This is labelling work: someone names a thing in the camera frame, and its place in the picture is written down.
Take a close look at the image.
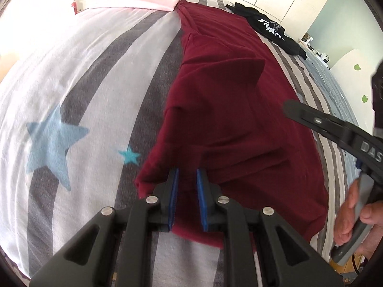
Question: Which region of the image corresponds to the dark red shirt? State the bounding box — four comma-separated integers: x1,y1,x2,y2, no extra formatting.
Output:
135,0,330,250

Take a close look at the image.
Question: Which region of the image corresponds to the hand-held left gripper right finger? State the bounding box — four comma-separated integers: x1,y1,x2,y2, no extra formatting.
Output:
196,169,344,287

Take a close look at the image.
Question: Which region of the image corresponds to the pink folded shirt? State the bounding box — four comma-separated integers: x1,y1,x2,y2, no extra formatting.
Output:
88,0,183,12

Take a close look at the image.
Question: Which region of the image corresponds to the person's right hand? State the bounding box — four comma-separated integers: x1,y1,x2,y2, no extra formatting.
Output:
333,180,383,258

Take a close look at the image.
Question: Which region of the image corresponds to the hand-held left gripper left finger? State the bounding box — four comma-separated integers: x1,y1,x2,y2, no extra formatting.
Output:
29,167,180,287

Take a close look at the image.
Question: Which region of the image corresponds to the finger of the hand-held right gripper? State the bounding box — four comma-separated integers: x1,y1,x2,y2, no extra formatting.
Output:
283,99,357,149

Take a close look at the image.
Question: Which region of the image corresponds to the small white desk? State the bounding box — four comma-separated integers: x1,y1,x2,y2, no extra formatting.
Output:
299,33,331,70

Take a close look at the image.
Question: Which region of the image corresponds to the black printed shirt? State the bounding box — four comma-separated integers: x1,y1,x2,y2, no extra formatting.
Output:
226,2,307,60

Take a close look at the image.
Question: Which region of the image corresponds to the grey striped star bedsheet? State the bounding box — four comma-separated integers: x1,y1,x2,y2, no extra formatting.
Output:
0,0,374,287

